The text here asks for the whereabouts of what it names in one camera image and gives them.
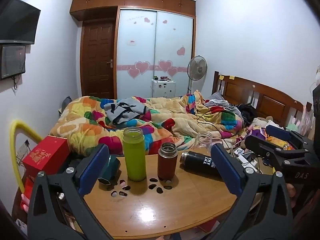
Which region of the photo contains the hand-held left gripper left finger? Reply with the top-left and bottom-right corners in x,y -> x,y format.
27,144 -> 118,240

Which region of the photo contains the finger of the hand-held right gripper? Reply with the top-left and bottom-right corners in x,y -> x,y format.
244,134 -> 313,167
265,124 -> 314,151

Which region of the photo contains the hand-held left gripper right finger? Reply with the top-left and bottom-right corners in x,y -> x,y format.
210,142 -> 294,240

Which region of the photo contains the black thermos cup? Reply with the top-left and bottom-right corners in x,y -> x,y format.
180,150 -> 223,178

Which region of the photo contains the lime green thermos cup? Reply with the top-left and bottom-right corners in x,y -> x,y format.
122,127 -> 148,182

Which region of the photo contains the reddish brown thermos cup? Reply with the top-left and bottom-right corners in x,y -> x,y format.
157,142 -> 178,181

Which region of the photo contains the person's right hand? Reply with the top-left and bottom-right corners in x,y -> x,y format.
286,183 -> 297,208

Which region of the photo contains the orange snack packet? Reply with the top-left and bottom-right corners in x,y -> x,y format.
265,135 -> 289,149

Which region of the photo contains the beige plush toy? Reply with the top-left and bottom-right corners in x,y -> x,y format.
251,116 -> 275,131

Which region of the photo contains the teal hexagonal bottle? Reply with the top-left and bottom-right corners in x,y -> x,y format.
97,154 -> 121,184

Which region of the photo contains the white power strip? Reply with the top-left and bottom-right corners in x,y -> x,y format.
236,149 -> 258,173

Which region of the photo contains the black clothing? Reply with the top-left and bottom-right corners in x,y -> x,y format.
237,103 -> 257,123

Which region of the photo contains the wooden bed headboard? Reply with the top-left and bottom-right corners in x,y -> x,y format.
211,71 -> 313,130

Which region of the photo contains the clear glass jar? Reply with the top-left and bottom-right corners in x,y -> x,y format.
195,132 -> 213,153

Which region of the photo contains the red gift box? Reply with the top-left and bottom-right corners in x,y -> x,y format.
22,135 -> 71,178

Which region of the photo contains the striped pillow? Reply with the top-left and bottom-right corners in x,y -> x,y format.
206,91 -> 237,109

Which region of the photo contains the grey and black garment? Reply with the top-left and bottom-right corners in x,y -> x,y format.
104,97 -> 148,125

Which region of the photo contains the colourful patchwork blanket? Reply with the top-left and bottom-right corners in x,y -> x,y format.
49,90 -> 244,155

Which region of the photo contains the standing fan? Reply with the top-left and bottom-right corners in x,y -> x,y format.
186,55 -> 208,93

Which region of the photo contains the white small appliance cabinet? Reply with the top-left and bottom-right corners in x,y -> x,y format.
151,76 -> 176,99

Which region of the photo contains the brown wooden door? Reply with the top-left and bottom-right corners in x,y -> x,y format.
80,21 -> 117,99

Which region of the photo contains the wooden wardrobe with sliding doors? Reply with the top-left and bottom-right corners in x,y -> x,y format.
70,0 -> 196,99

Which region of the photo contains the black flat television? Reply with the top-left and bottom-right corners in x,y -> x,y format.
0,0 -> 41,45

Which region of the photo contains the yellow hose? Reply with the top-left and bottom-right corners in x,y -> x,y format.
9,120 -> 43,193

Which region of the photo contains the wall-mounted panel box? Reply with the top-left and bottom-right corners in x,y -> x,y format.
0,44 -> 27,81

